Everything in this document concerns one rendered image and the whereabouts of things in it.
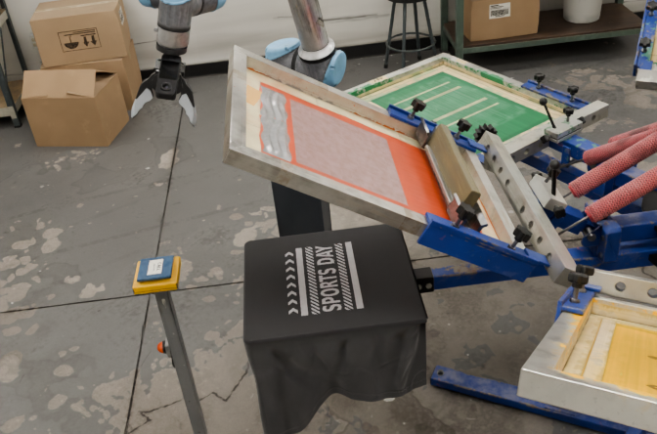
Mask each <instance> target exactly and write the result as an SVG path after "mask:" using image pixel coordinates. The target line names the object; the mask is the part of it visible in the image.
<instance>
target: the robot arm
mask: <svg viewBox="0 0 657 434"><path fill-rule="evenodd" d="M287 1H288V4H289V7H290V10H291V13H292V17H293V20H294V24H295V27H296V30H297V34H298V37H299V39H297V38H285V39H281V40H277V41H275V42H273V43H271V44H269V45H268V46H267V47H266V49H265V56H266V59H268V60H270V61H272V62H275V63H277V64H279V65H283V66H285V67H288V68H290V69H292V70H295V71H297V72H299V73H301V74H304V75H306V76H308V77H311V78H313V79H315V80H318V81H320V82H322V83H325V84H327V85H328V86H331V87H335V86H336V85H338V84H339V82H340V81H341V79H342V77H343V75H344V72H345V68H346V55H345V53H344V52H343V51H341V50H336V48H335V44H334V42H333V40H332V39H331V38H329V37H328V35H327V31H326V27H325V23H324V19H323V16H322V12H321V8H320V4H319V0H287ZM139 2H140V3H141V4H142V5H143V6H145V7H150V8H153V9H158V17H157V27H155V28H154V29H153V31H155V32H157V34H156V46H155V47H156V49H157V50H158V51H159V52H161V53H163V55H162V57H161V59H156V61H155V65H154V68H153V73H152V74H151V76H150V77H149V78H146V79H145V80H144V81H143V82H142V84H141V85H140V88H139V91H138V93H137V96H136V99H135V101H134V104H133V107H132V110H131V117H132V118H133V117H134V116H136V115H137V114H138V112H139V110H140V109H142V108H143V106H144V104H145V103H146V102H149V101H150V100H151V99H152V98H153V90H152V89H154V90H155V96H156V97H157V98H158V99H164V100H171V101H174V100H175V99H176V95H177V94H179V93H180V92H181V96H180V98H179V104H180V106H181V107H183V108H184V109H185V111H186V115H187V116H188V117H189V119H190V123H191V124H192V125H193V126H196V122H197V113H196V106H195V102H194V93H193V90H192V88H191V86H190V85H189V84H187V82H186V80H185V78H184V76H185V67H186V63H182V59H181V57H179V56H180V55H184V54H186V53H187V48H188V45H189V40H190V32H191V22H192V17H195V16H198V15H202V14H205V13H209V12H214V11H216V10H218V9H220V8H222V7H223V6H224V5H225V3H226V0H139ZM159 61H160V62H159Z"/></svg>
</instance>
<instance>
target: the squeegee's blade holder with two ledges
mask: <svg viewBox="0 0 657 434"><path fill-rule="evenodd" d="M424 148H425V150H426V153H427V155H428V157H429V160H430V162H431V165H432V167H433V170H434V172H435V174H436V177H437V179H438V182H439V184H440V187H441V189H442V191H443V194H444V196H445V199H446V201H447V203H448V205H450V204H451V202H452V201H453V199H452V197H451V194H450V192H449V189H448V187H447V185H446V182H445V180H444V178H443V175H442V173H441V171H440V168H439V166H438V164H437V161H436V159H435V157H434V154H433V152H432V150H431V147H430V146H428V145H425V147H424Z"/></svg>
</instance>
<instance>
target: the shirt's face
mask: <svg viewBox="0 0 657 434"><path fill-rule="evenodd" d="M349 241H353V244H354V249H355V254H356V259H357V264H358V269H359V274H360V279H361V285H362V290H363V294H364V299H365V304H366V308H361V309H353V310H345V311H338V312H330V313H322V314H315V315H307V316H300V317H292V318H289V317H288V314H287V300H286V284H285V255H284V250H287V249H294V248H302V247H310V246H318V245H326V244H334V243H342V242H349ZM424 318H426V319H428V317H427V314H426V311H425V307H424V304H423V301H422V297H421V294H420V291H419V287H418V284H417V281H416V275H415V272H414V268H413V265H412V262H411V258H410V255H409V252H408V249H407V246H406V243H405V239H404V236H403V233H402V230H399V229H397V228H394V227H392V226H389V225H386V224H383V225H375V226H367V227H360V228H352V229H344V230H336V231H328V232H320V233H313V234H305V235H297V236H289V237H281V238H273V239H259V240H251V241H248V242H247V243H246V245H245V339H246V340H257V339H265V338H273V337H280V336H288V335H295V334H303V333H310V332H318V331H326V330H334V329H341V328H348V327H356V326H370V325H378V324H386V323H394V322H401V321H408V320H416V319H424Z"/></svg>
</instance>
